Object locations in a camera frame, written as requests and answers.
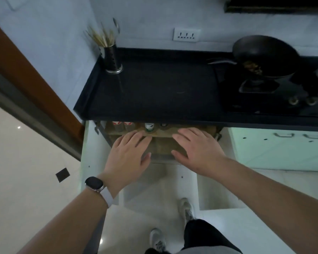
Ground person's white right shoe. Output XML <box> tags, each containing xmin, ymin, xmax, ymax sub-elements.
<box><xmin>179</xmin><ymin>198</ymin><xmax>195</xmax><ymax>223</ymax></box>

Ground hinged cabinet door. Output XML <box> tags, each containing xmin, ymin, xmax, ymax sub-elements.
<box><xmin>81</xmin><ymin>121</ymin><xmax>120</xmax><ymax>207</ymax></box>
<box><xmin>197</xmin><ymin>129</ymin><xmax>247</xmax><ymax>211</ymax></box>

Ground white wall power outlet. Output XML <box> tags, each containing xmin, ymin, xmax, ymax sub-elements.
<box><xmin>173</xmin><ymin>27</ymin><xmax>201</xmax><ymax>42</ymax></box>

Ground person's right forearm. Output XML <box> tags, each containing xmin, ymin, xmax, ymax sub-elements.
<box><xmin>214</xmin><ymin>158</ymin><xmax>318</xmax><ymax>254</ymax></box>

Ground brown door frame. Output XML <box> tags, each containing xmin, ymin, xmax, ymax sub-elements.
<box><xmin>0</xmin><ymin>16</ymin><xmax>85</xmax><ymax>142</ymax></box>

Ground person's white left shoe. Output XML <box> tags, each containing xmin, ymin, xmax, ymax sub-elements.
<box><xmin>149</xmin><ymin>228</ymin><xmax>167</xmax><ymax>253</ymax></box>

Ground person's right hand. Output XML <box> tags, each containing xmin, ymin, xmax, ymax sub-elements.
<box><xmin>171</xmin><ymin>127</ymin><xmax>227</xmax><ymax>180</ymax></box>

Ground person's white shoe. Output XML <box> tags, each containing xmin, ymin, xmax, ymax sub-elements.
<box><xmin>149</xmin><ymin>228</ymin><xmax>167</xmax><ymax>253</ymax></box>
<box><xmin>179</xmin><ymin>198</ymin><xmax>195</xmax><ymax>223</ymax></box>

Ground grey metal door frame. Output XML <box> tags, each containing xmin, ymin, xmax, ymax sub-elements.
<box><xmin>0</xmin><ymin>65</ymin><xmax>83</xmax><ymax>161</ymax></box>

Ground person's left forearm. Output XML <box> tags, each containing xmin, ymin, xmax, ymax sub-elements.
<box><xmin>17</xmin><ymin>192</ymin><xmax>109</xmax><ymax>254</ymax></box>

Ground black gas stove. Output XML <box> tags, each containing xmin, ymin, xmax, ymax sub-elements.
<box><xmin>217</xmin><ymin>56</ymin><xmax>318</xmax><ymax>117</ymax></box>

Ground person's black trousers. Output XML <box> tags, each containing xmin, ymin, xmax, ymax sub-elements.
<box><xmin>144</xmin><ymin>219</ymin><xmax>243</xmax><ymax>254</ymax></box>

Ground person's grey shirt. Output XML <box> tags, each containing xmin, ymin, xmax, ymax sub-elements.
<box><xmin>175</xmin><ymin>245</ymin><xmax>242</xmax><ymax>254</ymax></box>

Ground smartwatch with white band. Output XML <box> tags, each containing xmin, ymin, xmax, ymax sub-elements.
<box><xmin>84</xmin><ymin>176</ymin><xmax>114</xmax><ymax>208</ymax></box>

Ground black countertop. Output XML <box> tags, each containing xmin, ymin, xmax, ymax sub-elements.
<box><xmin>73</xmin><ymin>47</ymin><xmax>318</xmax><ymax>133</ymax></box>

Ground black wok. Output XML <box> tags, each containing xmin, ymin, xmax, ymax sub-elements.
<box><xmin>208</xmin><ymin>35</ymin><xmax>301</xmax><ymax>80</ymax></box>

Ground beige tiled floor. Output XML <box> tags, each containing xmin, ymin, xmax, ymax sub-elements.
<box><xmin>0</xmin><ymin>100</ymin><xmax>318</xmax><ymax>254</ymax></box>

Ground person's left hand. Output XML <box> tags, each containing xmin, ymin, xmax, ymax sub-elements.
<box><xmin>102</xmin><ymin>130</ymin><xmax>152</xmax><ymax>198</ymax></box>

